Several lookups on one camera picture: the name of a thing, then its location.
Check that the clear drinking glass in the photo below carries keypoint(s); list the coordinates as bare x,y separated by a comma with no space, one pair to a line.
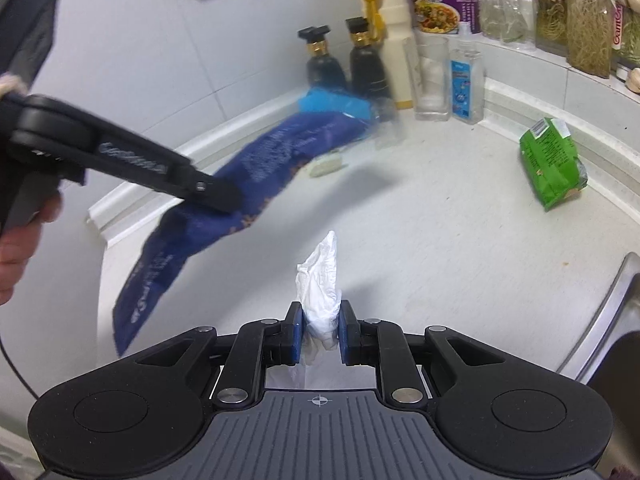
432,80

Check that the white tissue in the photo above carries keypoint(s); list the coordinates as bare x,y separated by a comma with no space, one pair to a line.
320,285

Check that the glass jar with printed label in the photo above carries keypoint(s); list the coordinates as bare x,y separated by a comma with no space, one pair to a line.
627,25

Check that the person's left hand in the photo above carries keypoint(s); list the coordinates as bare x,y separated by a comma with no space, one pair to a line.
20,255

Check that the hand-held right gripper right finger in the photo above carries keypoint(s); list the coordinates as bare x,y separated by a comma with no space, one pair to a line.
343,335

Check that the pale vegetable stem piece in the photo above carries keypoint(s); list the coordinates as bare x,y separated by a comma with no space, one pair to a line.
327,165

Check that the black sauce bottle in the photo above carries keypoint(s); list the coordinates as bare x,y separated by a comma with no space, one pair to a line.
367,62
325,62

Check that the clear bottle with blue label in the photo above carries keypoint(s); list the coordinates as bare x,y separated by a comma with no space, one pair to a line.
467,80

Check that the blue cup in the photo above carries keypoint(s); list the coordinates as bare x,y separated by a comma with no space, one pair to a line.
335,102

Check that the purple instant noodle cup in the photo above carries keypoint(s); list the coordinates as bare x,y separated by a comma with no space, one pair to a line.
442,2

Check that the yellow-capped white bottle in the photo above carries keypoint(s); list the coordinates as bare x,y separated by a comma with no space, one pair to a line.
387,35

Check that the white fleece sleeve cuff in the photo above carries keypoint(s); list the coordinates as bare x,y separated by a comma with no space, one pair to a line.
10,85

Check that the green snack packet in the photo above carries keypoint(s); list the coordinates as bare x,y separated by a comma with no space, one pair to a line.
550,162

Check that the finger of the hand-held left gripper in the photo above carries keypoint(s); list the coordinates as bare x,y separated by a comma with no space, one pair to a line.
220,197

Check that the glass jar of sprouting garlic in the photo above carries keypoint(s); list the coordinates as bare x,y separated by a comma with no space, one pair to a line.
550,20
590,30
500,5

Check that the garlic bulb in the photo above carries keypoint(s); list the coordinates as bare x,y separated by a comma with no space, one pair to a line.
633,80

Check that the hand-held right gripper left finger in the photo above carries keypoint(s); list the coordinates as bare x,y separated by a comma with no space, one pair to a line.
298,335

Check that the dark blue packet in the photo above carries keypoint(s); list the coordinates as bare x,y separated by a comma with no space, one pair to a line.
225,240

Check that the steel sink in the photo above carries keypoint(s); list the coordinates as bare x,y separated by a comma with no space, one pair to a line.
605,320

